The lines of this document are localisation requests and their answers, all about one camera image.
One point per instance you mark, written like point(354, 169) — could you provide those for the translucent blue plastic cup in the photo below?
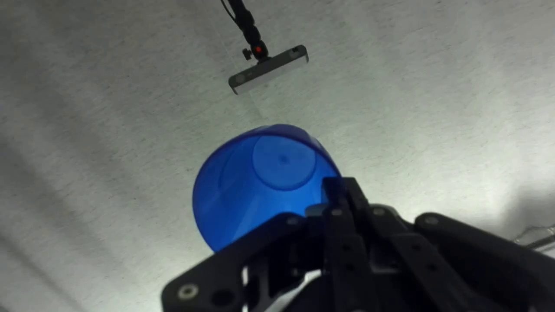
point(243, 192)

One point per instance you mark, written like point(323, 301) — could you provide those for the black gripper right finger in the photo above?
point(416, 266)

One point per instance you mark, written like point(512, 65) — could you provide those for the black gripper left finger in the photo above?
point(260, 261)

